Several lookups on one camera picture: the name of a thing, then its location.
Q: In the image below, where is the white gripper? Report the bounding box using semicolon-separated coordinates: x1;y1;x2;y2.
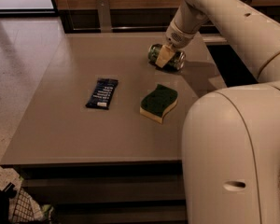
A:
155;21;196;68

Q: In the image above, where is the green soda can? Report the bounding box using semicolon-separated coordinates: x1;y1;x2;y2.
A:
148;44;186;71

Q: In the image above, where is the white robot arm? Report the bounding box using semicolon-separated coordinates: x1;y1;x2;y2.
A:
166;0;280;224

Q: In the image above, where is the green and yellow sponge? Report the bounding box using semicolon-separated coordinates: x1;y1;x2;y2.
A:
140;84;178;124

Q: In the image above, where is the dark blue snack packet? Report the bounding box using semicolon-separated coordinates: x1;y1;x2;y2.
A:
85;78;119;110

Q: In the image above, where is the upper grey drawer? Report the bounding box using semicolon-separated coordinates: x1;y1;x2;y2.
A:
22;175;185;204

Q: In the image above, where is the grey drawer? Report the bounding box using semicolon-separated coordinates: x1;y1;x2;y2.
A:
57;205;188;224
22;175;185;204

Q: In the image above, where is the lower grey drawer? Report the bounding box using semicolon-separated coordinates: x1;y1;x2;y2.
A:
57;205;188;224

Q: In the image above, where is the black object bottom left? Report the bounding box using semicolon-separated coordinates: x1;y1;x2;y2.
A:
0;183;17;224

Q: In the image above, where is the metal rail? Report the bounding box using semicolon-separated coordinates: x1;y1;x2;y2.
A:
64;26;168;34

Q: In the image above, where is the left metal bracket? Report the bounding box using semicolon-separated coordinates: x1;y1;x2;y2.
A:
96;0;112;33

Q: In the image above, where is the wire mesh basket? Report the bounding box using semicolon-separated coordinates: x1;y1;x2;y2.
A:
11;188;35;224

